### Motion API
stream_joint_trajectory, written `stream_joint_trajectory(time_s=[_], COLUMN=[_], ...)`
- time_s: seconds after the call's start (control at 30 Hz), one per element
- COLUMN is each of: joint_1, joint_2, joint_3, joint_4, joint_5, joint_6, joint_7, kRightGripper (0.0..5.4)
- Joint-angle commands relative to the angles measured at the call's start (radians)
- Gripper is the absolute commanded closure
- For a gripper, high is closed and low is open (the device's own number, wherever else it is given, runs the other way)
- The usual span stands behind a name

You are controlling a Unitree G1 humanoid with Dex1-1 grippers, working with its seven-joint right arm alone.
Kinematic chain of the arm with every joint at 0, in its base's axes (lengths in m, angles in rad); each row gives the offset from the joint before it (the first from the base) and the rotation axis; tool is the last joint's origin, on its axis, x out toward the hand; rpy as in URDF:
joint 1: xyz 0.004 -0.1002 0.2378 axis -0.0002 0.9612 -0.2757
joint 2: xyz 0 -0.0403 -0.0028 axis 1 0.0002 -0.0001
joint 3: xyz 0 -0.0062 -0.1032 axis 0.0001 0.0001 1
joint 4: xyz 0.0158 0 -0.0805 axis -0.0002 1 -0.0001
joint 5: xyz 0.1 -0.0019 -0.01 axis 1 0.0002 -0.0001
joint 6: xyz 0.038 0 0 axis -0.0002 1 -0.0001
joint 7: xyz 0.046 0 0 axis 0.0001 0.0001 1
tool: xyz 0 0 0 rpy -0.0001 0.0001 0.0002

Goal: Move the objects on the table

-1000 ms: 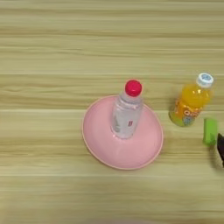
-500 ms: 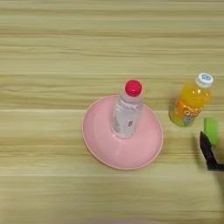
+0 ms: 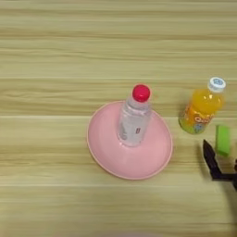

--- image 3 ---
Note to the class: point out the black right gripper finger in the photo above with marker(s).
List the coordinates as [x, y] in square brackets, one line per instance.
[210, 159]

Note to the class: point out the clear water bottle red cap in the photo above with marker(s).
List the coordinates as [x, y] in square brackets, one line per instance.
[134, 123]

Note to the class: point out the pink round plate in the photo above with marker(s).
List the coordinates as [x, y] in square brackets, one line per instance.
[102, 145]

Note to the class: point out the orange juice bottle white cap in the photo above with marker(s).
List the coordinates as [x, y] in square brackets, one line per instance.
[202, 108]

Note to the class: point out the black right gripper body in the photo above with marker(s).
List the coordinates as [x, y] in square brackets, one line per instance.
[235, 176]

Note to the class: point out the green rectangular block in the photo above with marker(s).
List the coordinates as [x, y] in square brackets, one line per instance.
[222, 140]

